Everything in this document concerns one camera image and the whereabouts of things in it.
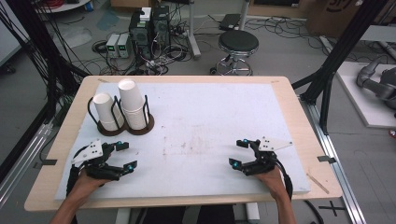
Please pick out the black tape piece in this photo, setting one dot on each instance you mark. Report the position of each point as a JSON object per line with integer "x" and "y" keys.
{"x": 327, "y": 159}
{"x": 46, "y": 162}

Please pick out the aluminium rail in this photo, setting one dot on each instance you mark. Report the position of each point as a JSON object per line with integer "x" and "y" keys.
{"x": 21, "y": 168}
{"x": 336, "y": 174}

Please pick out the white round table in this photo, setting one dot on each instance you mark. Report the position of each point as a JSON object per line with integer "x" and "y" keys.
{"x": 65, "y": 6}

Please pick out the blue tape roll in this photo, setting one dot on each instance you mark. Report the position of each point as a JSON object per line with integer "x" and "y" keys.
{"x": 89, "y": 6}

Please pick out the black computer tower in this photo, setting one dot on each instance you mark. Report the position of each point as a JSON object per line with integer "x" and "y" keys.
{"x": 161, "y": 26}
{"x": 140, "y": 34}

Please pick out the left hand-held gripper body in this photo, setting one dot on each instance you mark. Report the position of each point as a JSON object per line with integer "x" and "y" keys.
{"x": 93, "y": 152}

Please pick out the black round stool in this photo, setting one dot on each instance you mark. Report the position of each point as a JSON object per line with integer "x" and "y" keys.
{"x": 238, "y": 40}

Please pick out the white paper cup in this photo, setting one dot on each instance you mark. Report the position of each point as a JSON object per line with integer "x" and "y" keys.
{"x": 130, "y": 93}

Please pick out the thin wooden stick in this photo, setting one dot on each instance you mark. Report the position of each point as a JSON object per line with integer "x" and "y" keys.
{"x": 317, "y": 183}

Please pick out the white platform board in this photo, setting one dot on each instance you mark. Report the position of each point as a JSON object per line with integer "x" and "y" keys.
{"x": 361, "y": 109}

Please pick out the person's right hand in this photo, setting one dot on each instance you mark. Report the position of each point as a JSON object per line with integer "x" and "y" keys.
{"x": 272, "y": 182}

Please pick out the person's black pants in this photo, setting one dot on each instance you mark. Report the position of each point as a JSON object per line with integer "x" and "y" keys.
{"x": 168, "y": 216}

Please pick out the light wooden table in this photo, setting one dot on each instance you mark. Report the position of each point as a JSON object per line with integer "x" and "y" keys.
{"x": 295, "y": 124}

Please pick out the person's left hand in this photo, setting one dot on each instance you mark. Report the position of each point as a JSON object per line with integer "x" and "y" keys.
{"x": 88, "y": 183}

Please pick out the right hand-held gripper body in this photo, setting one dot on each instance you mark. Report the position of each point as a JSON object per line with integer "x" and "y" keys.
{"x": 264, "y": 161}

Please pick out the white table leg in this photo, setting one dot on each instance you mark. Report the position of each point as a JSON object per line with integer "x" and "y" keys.
{"x": 252, "y": 213}
{"x": 123, "y": 216}

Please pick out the brown cardboard box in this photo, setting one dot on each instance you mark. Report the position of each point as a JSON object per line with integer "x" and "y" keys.
{"x": 330, "y": 15}

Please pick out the grey metal table leg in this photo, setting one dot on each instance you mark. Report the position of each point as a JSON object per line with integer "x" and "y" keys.
{"x": 194, "y": 40}

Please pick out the white foam mat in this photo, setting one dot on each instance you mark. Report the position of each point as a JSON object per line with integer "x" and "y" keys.
{"x": 218, "y": 124}

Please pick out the grey power supply unit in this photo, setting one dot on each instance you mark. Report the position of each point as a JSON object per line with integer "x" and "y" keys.
{"x": 124, "y": 45}
{"x": 112, "y": 45}

